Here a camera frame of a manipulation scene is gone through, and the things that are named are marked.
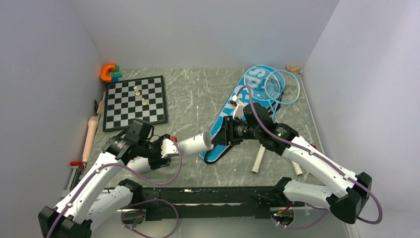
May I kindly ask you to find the blue badminton racket right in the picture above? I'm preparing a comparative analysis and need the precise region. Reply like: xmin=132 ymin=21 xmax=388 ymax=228
xmin=264 ymin=70 xmax=300 ymax=109

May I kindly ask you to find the tan curved wooden piece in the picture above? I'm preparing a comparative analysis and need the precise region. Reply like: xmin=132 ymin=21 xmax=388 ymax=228
xmin=286 ymin=65 xmax=301 ymax=73

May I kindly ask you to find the black white chessboard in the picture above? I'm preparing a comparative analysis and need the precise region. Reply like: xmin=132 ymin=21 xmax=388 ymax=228
xmin=103 ymin=75 xmax=168 ymax=132

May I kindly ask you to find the white shuttlecock tube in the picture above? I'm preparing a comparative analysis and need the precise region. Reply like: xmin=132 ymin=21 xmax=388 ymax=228
xmin=178 ymin=132 xmax=212 ymax=157

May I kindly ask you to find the blue badminton racket left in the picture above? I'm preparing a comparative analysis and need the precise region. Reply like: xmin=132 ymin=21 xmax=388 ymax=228
xmin=243 ymin=65 xmax=283 ymax=175

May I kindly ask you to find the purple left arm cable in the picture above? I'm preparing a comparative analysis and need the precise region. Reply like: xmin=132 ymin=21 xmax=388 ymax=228
xmin=47 ymin=139 xmax=183 ymax=238

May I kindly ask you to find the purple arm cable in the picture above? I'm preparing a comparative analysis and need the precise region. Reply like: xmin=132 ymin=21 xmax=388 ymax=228
xmin=47 ymin=139 xmax=183 ymax=238
xmin=233 ymin=85 xmax=384 ymax=231

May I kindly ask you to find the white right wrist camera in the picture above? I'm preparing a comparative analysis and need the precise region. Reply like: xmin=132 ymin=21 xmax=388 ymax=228
xmin=230 ymin=95 xmax=245 ymax=120

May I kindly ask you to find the teal toy block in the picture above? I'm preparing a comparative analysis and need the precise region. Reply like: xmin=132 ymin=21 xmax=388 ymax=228
xmin=111 ymin=65 xmax=122 ymax=82

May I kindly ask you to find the orange horseshoe magnet toy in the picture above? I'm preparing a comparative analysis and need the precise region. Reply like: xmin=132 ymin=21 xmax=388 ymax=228
xmin=99 ymin=63 xmax=116 ymax=82

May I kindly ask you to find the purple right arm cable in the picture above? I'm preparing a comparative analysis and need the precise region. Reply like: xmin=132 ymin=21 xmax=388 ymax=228
xmin=233 ymin=85 xmax=384 ymax=231

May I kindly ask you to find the blue badminton racket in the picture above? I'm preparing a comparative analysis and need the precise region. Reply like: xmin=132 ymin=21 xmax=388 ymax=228
xmin=243 ymin=65 xmax=283 ymax=175
xmin=264 ymin=70 xmax=300 ymax=109

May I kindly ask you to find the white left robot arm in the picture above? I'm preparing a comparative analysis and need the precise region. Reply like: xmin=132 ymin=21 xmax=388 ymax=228
xmin=38 ymin=119 xmax=182 ymax=238

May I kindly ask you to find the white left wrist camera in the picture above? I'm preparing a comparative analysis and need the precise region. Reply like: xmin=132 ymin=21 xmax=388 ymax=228
xmin=161 ymin=139 xmax=179 ymax=159

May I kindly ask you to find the wooden handle tool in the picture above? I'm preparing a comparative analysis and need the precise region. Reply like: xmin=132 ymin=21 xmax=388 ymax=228
xmin=95 ymin=101 xmax=105 ymax=117

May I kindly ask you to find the red grey clamp tool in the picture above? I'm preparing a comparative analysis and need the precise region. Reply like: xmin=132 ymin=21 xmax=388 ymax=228
xmin=60 ymin=161 xmax=85 ymax=198

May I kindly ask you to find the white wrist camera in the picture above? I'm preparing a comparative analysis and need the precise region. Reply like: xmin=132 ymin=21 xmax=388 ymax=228
xmin=230 ymin=95 xmax=245 ymax=120
xmin=161 ymin=139 xmax=179 ymax=159

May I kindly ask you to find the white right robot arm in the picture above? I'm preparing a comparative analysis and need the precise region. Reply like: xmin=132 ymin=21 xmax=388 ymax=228
xmin=211 ymin=103 xmax=372 ymax=224

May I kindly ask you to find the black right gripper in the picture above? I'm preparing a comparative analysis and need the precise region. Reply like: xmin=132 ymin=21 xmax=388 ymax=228
xmin=211 ymin=116 xmax=262 ymax=146

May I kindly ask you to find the blue racket cover bag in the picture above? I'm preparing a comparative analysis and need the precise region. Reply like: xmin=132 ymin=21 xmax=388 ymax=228
xmin=198 ymin=65 xmax=283 ymax=165

